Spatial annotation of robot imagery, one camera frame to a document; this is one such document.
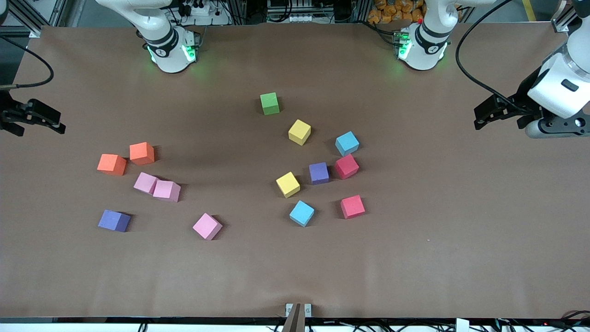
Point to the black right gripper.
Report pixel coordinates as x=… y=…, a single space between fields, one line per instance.
x=10 y=112

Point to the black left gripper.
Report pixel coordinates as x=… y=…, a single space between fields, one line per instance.
x=520 y=105

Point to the light blue foam cube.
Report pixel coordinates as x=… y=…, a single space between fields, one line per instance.
x=346 y=143
x=302 y=213

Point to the yellow foam cube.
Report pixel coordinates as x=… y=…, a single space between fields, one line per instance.
x=299 y=131
x=288 y=184

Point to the green foam cube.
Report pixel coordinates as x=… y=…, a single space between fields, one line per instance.
x=269 y=103

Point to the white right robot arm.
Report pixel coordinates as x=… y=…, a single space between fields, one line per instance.
x=166 y=46

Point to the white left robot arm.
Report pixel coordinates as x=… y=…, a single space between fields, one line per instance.
x=426 y=46

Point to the orange foam cube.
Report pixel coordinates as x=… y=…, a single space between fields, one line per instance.
x=141 y=153
x=110 y=163

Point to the purple foam cube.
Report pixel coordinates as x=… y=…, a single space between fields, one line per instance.
x=319 y=173
x=113 y=220

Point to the pink foam cube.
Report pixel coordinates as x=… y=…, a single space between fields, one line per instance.
x=144 y=183
x=166 y=190
x=206 y=226

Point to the bag of orange items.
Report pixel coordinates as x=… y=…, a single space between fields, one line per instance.
x=387 y=11

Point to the red foam cube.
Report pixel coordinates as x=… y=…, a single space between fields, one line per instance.
x=346 y=166
x=352 y=206

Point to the brown paper table cover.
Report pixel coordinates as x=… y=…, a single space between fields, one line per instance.
x=415 y=258

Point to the white power strip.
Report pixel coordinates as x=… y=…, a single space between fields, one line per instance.
x=200 y=9

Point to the small white box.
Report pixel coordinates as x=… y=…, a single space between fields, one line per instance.
x=462 y=325

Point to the grey control box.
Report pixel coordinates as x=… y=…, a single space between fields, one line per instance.
x=286 y=9

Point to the aluminium frame profile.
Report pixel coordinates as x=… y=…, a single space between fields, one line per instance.
x=27 y=16
x=564 y=18

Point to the grey metal camera bracket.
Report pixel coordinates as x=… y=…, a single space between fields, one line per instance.
x=295 y=320

